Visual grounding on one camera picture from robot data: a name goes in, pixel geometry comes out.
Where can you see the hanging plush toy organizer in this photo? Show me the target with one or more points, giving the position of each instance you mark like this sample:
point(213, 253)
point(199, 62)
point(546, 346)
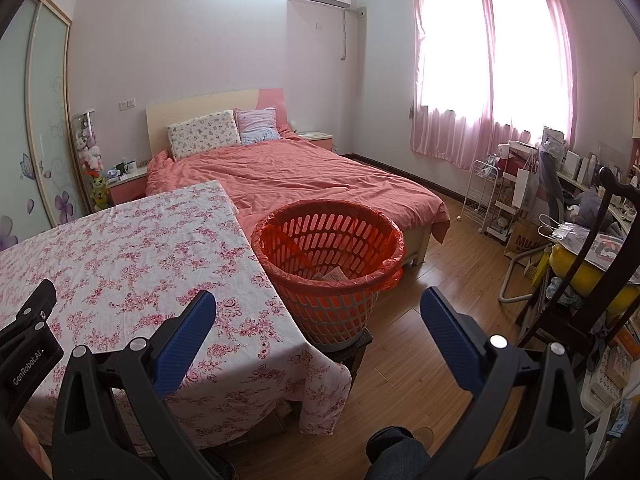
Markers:
point(92, 150)

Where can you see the person's brown shoe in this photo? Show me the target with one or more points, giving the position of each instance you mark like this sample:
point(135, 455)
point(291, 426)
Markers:
point(425, 434)

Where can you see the white paper bag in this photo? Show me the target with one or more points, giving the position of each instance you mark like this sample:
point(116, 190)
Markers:
point(525, 190)

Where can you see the flower printed sliding wardrobe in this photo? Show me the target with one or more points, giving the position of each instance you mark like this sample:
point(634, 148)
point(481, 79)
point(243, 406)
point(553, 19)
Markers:
point(45, 110)

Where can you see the orange plastic bag liner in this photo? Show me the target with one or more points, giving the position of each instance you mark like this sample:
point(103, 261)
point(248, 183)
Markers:
point(392, 277)

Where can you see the air conditioner pipe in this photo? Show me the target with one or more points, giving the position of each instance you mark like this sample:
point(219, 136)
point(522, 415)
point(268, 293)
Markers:
point(344, 35)

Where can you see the brown paper bag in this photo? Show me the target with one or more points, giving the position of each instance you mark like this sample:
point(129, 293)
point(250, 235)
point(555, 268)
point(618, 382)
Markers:
point(522, 242)

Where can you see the pink nightstand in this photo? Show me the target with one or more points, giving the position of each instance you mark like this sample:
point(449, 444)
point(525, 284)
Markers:
point(127, 187)
point(315, 137)

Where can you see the white wall socket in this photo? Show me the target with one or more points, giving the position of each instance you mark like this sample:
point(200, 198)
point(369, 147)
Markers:
point(127, 105)

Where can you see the white picture frame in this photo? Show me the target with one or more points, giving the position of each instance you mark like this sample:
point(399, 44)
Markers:
point(552, 140)

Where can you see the pink curtain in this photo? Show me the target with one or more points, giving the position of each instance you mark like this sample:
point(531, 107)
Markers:
point(445, 60)
point(535, 60)

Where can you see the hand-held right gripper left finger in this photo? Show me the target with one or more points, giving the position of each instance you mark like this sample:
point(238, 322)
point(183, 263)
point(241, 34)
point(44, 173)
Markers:
point(185, 335)

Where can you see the dark wooden stool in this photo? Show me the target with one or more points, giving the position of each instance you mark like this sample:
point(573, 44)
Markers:
point(357, 347)

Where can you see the floral print pillow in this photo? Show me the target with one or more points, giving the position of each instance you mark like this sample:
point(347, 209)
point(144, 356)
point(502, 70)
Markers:
point(202, 135)

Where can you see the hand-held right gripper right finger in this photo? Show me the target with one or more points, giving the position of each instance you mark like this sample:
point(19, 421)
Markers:
point(450, 330)

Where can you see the orange plastic laundry basket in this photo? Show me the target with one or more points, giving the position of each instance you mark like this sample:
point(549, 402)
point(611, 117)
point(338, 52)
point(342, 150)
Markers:
point(330, 317)

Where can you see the beige pink headboard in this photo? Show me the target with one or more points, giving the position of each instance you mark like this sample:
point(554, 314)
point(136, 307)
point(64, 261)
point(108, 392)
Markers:
point(200, 105)

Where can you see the person's jeans leg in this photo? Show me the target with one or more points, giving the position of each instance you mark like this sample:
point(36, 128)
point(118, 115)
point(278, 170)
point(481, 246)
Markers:
point(400, 452)

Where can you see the dark wooden chair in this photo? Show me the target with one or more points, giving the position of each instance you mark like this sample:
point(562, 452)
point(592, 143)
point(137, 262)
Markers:
point(585, 280)

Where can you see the yellow container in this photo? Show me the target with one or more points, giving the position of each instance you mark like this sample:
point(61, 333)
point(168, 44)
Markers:
point(590, 272)

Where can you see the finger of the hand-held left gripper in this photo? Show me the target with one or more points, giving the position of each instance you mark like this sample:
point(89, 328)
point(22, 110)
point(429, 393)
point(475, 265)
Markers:
point(35, 305)

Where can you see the wooden bed frame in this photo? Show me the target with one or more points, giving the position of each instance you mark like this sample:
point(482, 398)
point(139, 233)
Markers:
point(417, 247)

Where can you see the pink floral tablecloth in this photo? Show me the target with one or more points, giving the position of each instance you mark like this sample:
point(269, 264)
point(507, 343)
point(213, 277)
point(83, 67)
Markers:
point(125, 260)

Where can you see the coral bed duvet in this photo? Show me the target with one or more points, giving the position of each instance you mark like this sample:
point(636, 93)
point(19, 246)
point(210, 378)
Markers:
point(300, 175)

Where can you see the grey office chair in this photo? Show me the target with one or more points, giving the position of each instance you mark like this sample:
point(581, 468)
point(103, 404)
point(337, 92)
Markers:
point(550, 185)

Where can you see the pink striped pillow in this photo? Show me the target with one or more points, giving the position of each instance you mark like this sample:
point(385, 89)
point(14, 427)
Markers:
point(257, 122)

